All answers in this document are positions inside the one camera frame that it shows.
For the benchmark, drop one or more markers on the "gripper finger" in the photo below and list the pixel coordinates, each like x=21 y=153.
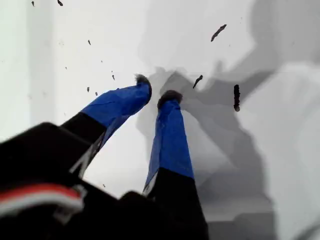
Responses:
x=120 y=102
x=170 y=140

